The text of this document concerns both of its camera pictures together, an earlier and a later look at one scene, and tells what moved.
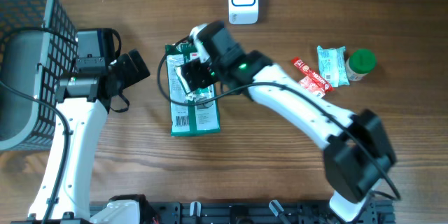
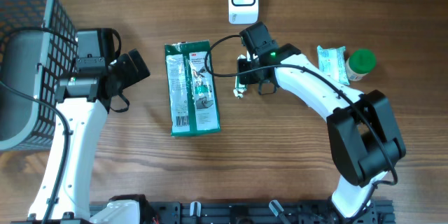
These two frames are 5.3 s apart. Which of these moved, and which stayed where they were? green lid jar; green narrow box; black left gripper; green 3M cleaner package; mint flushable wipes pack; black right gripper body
Moved: black right gripper body; green narrow box
Stayed: green lid jar; green 3M cleaner package; black left gripper; mint flushable wipes pack
